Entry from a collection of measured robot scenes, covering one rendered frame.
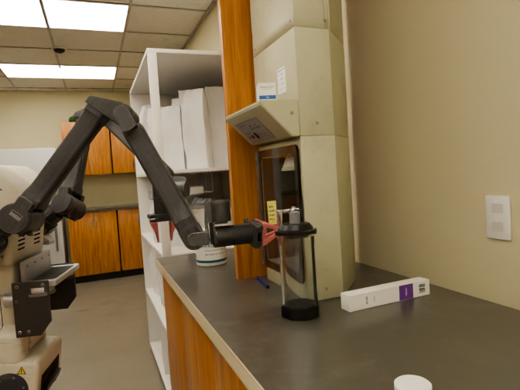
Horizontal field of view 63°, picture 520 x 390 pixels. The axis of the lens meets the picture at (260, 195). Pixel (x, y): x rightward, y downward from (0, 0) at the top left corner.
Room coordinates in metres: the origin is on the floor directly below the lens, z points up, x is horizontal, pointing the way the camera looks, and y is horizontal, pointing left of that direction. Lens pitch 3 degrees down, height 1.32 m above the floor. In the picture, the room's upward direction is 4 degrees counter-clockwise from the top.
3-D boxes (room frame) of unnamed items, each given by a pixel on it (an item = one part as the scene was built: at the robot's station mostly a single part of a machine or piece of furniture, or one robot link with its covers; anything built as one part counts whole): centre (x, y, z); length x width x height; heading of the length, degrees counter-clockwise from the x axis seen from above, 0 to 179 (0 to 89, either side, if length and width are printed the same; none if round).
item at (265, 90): (1.25, -0.04, 1.54); 0.05 x 0.05 x 0.06; 6
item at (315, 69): (1.38, -0.18, 1.33); 0.32 x 0.25 x 0.77; 21
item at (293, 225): (1.09, -0.09, 1.18); 0.09 x 0.09 x 0.07
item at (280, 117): (1.31, -0.01, 1.46); 0.32 x 0.11 x 0.10; 21
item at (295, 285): (1.09, -0.09, 1.06); 0.11 x 0.11 x 0.21
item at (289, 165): (1.33, -0.06, 1.19); 0.30 x 0.01 x 0.40; 21
